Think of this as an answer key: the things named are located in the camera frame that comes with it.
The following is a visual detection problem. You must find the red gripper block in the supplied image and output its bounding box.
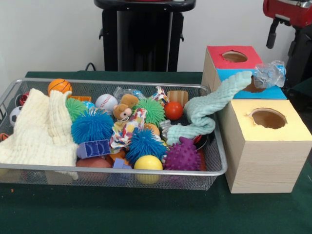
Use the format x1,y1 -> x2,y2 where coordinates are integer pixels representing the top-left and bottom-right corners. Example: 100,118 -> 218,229
262,0 -> 312,58

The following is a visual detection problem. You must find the crushed clear plastic bottle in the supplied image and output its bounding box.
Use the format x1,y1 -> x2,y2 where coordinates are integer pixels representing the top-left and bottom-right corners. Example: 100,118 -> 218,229
253,60 -> 287,88

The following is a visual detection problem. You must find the mint green waffle cloth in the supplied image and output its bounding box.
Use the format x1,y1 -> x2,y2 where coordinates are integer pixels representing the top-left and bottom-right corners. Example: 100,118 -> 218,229
167,70 -> 254,146

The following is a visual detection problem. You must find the wooden box with three holes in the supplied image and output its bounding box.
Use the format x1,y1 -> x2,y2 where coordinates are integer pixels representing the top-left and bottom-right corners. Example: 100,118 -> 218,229
201,45 -> 312,195

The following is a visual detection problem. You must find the clear mesh bin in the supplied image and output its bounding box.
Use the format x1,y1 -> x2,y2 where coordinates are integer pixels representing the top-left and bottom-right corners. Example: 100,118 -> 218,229
0,77 -> 229,191

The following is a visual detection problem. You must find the dark green table cloth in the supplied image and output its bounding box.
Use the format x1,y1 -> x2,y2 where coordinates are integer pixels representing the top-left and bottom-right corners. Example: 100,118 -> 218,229
287,78 -> 312,108
0,70 -> 312,234

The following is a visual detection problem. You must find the orange smooth ball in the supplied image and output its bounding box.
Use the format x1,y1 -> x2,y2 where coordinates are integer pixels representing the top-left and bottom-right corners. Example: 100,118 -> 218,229
164,101 -> 184,121

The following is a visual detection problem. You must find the green rubber koosh ball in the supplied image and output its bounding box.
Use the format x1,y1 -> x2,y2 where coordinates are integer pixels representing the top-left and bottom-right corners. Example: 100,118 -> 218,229
133,97 -> 166,128

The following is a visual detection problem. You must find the purple spiky ball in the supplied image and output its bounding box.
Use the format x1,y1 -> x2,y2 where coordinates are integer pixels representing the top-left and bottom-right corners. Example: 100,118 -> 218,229
162,137 -> 202,171

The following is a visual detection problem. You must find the brown plush monkey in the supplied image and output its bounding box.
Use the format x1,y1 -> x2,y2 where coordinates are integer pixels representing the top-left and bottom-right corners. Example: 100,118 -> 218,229
112,94 -> 139,121

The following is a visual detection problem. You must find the blue rubber koosh ball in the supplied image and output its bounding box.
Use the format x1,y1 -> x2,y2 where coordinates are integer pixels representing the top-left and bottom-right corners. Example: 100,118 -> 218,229
71,108 -> 115,144
125,128 -> 168,165

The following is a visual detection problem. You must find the yellow smooth ball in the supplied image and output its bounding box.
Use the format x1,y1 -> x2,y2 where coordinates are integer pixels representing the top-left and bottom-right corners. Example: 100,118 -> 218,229
134,155 -> 163,185

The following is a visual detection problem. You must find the white toy baseball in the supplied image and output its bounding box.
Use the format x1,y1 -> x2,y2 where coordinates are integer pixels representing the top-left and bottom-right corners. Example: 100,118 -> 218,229
95,94 -> 118,110

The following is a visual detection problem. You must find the orange toy basketball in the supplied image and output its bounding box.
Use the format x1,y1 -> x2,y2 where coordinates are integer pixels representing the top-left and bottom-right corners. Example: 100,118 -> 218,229
48,78 -> 73,96

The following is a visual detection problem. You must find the cream waffle cloth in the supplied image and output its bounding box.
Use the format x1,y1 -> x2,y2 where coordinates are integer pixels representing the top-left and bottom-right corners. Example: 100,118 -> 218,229
0,88 -> 79,181

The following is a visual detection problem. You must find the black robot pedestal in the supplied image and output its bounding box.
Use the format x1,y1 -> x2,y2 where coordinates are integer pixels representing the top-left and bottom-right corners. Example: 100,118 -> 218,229
94,0 -> 197,72

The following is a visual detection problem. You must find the black cable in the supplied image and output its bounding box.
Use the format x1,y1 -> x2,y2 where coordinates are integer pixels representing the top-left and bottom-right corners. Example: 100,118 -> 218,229
84,62 -> 105,72

